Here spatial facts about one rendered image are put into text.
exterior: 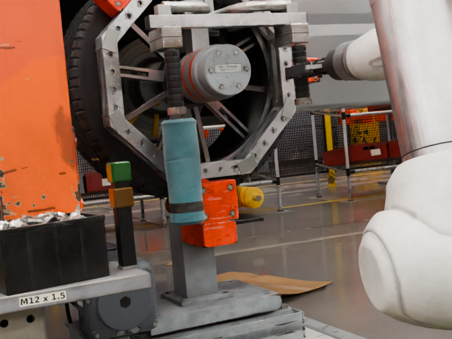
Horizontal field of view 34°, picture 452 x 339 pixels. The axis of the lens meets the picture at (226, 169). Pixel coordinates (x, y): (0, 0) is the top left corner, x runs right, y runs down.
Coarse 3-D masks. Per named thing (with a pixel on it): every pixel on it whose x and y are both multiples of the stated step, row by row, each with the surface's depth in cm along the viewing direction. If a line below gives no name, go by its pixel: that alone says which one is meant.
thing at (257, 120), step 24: (168, 0) 205; (216, 0) 209; (240, 48) 225; (264, 48) 215; (144, 72) 202; (264, 72) 217; (240, 96) 232; (264, 96) 217; (240, 120) 227; (216, 144) 230; (240, 144) 214
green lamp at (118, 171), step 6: (114, 162) 145; (120, 162) 145; (126, 162) 145; (108, 168) 146; (114, 168) 144; (120, 168) 145; (126, 168) 145; (108, 174) 146; (114, 174) 144; (120, 174) 145; (126, 174) 145; (108, 180) 147; (114, 180) 144; (120, 180) 145; (126, 180) 145
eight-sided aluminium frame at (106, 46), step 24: (144, 0) 191; (240, 0) 203; (120, 24) 188; (96, 48) 191; (288, 48) 209; (120, 96) 188; (288, 96) 211; (120, 120) 188; (264, 120) 212; (288, 120) 209; (144, 144) 191; (264, 144) 207; (216, 168) 200; (240, 168) 202
